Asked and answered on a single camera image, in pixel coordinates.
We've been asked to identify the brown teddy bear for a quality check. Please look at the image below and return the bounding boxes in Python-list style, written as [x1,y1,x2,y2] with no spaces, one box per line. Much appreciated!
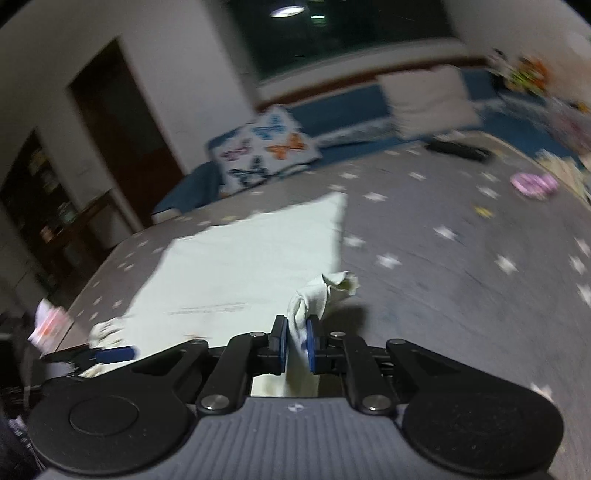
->
[507,62,539,93]

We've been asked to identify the pink hair tie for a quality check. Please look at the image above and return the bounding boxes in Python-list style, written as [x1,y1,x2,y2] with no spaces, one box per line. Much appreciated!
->
[510,172,559,200]

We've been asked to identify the dark window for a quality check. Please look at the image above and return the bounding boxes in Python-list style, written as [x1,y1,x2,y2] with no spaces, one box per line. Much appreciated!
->
[228,0,455,86]

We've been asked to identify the dark bookshelf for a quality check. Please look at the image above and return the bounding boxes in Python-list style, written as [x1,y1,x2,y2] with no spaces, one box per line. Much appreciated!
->
[0,129,116,296]

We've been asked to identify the dark wooden door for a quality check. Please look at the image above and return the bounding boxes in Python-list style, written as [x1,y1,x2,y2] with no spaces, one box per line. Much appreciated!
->
[68,38,185,232]

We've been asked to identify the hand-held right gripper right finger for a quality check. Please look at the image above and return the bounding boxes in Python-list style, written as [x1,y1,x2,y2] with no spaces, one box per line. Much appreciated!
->
[305,315,463,414]

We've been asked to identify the orange plush toy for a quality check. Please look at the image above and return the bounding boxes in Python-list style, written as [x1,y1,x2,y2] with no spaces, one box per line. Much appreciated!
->
[524,54,552,88]

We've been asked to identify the blue sofa bench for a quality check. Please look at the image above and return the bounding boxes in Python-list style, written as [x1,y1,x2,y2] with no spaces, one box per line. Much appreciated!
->
[151,69,591,224]

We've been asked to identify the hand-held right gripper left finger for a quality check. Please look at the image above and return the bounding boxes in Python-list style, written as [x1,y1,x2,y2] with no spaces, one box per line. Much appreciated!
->
[133,315,291,414]

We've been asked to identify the white garment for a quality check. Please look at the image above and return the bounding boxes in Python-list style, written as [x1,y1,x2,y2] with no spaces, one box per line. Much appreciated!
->
[90,191,360,398]

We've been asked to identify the beige pillow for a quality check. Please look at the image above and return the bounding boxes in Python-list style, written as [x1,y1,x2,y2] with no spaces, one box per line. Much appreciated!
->
[378,65,483,139]

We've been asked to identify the panda plush toy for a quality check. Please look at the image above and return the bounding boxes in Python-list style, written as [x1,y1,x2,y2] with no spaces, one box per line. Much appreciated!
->
[487,48,513,77]

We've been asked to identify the butterfly print pillow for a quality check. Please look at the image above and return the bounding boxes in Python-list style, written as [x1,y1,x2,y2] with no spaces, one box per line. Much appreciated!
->
[207,105,322,197]

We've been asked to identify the long black box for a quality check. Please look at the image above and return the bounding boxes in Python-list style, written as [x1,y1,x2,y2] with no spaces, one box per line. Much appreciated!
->
[426,140,492,161]

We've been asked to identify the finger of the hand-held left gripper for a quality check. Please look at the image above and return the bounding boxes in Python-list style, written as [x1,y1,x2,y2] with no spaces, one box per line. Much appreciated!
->
[44,346,138,370]

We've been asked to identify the white red object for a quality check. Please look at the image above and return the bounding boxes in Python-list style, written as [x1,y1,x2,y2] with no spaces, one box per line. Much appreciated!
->
[28,299,72,344]

